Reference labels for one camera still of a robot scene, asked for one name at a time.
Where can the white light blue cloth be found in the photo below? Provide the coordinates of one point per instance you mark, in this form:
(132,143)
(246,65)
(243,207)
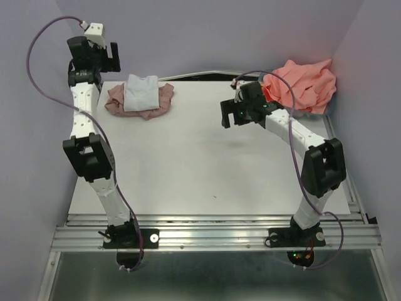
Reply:
(141,94)

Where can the coral orange skirt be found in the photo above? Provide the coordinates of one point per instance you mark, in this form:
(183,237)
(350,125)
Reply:
(313,86)

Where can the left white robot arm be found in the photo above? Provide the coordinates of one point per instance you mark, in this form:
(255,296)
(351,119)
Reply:
(87,150)

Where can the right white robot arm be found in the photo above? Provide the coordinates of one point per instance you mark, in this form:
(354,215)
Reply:
(323,168)

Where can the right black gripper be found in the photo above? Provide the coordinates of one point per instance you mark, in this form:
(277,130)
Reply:
(228,106)

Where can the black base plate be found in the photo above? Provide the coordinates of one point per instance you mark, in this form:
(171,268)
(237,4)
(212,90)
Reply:
(301,244)
(129,245)

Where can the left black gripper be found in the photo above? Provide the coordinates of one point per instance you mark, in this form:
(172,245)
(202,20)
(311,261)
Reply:
(110,64)

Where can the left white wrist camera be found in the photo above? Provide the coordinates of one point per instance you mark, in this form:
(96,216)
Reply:
(95,34)

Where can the dusty pink skirt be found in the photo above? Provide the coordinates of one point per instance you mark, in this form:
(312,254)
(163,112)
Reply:
(114,104)

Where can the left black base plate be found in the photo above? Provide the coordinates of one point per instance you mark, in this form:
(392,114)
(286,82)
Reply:
(129,245)

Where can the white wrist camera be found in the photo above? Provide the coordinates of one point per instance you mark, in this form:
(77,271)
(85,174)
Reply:
(240,88)
(95,34)

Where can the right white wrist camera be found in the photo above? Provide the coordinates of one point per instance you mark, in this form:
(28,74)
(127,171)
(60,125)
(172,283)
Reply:
(240,88)

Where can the aluminium rail frame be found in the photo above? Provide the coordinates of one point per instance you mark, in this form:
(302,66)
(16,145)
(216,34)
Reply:
(213,194)

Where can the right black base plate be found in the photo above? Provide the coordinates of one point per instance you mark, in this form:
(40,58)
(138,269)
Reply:
(301,244)

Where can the light blue patterned bin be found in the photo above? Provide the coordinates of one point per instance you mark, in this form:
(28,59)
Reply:
(330,106)

